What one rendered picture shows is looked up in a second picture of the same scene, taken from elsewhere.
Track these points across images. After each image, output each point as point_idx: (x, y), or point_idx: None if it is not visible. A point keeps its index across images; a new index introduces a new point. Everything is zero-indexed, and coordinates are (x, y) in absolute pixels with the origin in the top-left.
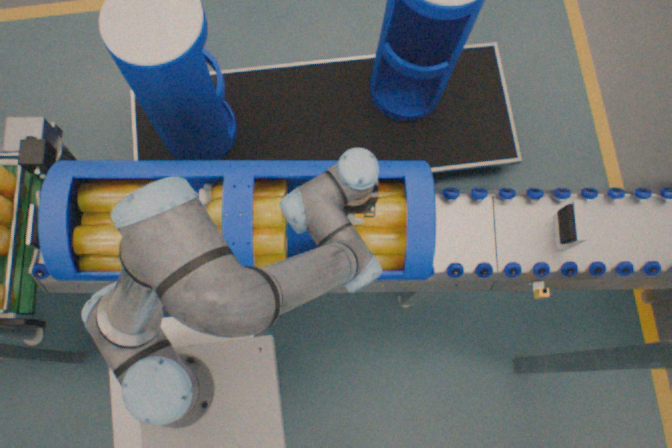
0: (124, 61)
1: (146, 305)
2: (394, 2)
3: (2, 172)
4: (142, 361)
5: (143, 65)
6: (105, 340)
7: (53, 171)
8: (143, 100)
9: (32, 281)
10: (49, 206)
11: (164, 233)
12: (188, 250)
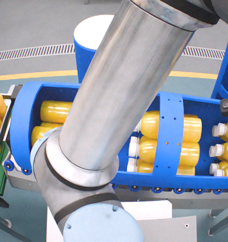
0: (85, 48)
1: (131, 87)
2: None
3: (0, 97)
4: (92, 204)
5: (96, 50)
6: (51, 175)
7: (30, 81)
8: None
9: (4, 175)
10: (22, 98)
11: None
12: None
